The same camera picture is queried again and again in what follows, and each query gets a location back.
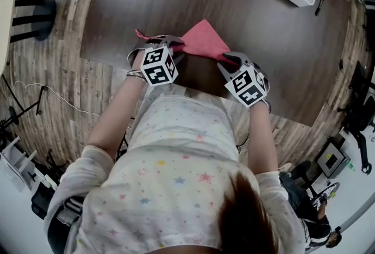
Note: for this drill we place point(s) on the white wooden rack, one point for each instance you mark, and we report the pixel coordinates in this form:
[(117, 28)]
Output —
[(20, 167)]

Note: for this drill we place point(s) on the black floor stand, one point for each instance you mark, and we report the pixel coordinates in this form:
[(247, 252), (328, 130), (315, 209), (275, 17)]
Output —
[(39, 100)]

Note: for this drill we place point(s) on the person's right forearm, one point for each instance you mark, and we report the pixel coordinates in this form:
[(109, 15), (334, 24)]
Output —
[(262, 135)]

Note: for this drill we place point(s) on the black round stand base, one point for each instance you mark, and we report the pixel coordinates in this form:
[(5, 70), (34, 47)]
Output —
[(301, 170)]

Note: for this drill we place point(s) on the black waist pack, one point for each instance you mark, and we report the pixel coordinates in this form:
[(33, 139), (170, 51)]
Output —
[(58, 229)]

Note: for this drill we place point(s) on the black office chair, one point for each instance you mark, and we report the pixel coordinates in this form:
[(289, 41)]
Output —
[(359, 94), (41, 203)]

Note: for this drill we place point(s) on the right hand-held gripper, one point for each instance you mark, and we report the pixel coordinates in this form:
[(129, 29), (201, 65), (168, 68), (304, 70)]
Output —
[(246, 88)]

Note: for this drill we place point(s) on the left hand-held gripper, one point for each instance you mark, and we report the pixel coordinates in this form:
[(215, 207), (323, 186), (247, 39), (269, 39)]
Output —
[(155, 69)]

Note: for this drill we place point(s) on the person's left forearm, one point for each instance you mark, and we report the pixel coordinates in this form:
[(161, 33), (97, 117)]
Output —
[(117, 121)]

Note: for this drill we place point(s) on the grey box with black screen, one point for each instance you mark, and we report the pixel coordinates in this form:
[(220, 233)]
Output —
[(332, 162)]

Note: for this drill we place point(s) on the skateboard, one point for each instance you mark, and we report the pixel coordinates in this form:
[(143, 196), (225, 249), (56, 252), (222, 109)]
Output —
[(329, 191)]

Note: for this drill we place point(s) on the pale table with black base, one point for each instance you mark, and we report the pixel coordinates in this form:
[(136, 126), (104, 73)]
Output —
[(6, 27)]

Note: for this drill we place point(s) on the pink cloth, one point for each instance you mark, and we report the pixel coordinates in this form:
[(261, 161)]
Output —
[(205, 38)]

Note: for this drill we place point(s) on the person's star print shirt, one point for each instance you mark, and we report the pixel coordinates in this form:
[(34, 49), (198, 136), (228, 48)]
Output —
[(161, 182)]

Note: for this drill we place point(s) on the black marker pen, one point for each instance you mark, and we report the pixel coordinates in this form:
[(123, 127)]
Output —
[(320, 5)]

